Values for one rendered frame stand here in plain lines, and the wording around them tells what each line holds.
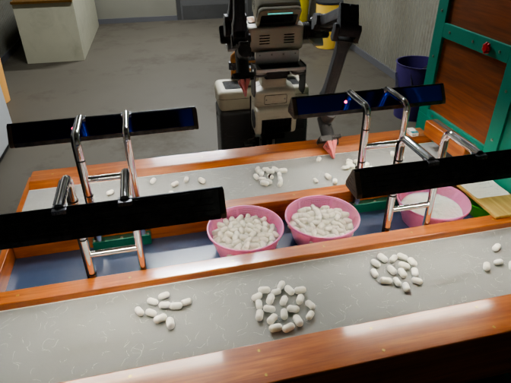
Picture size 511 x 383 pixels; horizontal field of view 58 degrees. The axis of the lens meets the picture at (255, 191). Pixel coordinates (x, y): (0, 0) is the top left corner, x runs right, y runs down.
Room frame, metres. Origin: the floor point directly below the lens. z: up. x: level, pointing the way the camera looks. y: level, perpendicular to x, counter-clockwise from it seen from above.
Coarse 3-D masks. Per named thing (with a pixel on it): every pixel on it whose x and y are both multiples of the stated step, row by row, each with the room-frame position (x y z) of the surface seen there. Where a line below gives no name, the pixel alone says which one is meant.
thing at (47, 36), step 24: (24, 0) 6.02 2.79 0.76; (48, 0) 6.00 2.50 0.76; (72, 0) 6.13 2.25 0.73; (24, 24) 5.97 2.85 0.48; (48, 24) 6.02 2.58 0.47; (72, 24) 6.07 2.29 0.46; (96, 24) 7.84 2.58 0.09; (24, 48) 5.95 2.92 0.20; (48, 48) 6.01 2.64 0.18; (72, 48) 6.06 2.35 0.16
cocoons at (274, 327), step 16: (384, 256) 1.12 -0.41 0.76; (400, 256) 1.13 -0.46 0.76; (400, 272) 1.06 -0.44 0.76; (416, 272) 1.05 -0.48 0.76; (288, 288) 0.99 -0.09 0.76; (304, 288) 0.99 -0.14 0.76; (160, 304) 0.93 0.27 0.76; (176, 304) 0.93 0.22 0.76; (256, 304) 0.93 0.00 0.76; (160, 320) 0.88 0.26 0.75; (272, 320) 0.87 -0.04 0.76
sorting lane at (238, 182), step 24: (432, 144) 1.96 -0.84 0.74; (216, 168) 1.75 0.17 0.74; (240, 168) 1.75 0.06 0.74; (288, 168) 1.74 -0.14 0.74; (312, 168) 1.74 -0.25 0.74; (336, 168) 1.74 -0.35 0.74; (48, 192) 1.57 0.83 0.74; (96, 192) 1.56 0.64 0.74; (144, 192) 1.56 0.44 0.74; (168, 192) 1.56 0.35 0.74; (240, 192) 1.55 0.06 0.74; (264, 192) 1.55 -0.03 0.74
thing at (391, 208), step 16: (400, 144) 1.26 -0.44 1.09; (416, 144) 1.19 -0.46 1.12; (464, 144) 1.20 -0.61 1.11; (400, 160) 1.26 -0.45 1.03; (432, 160) 1.11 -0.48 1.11; (432, 192) 1.29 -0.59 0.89; (400, 208) 1.27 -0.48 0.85; (416, 208) 1.28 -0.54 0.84; (432, 208) 1.29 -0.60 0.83; (384, 224) 1.27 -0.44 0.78
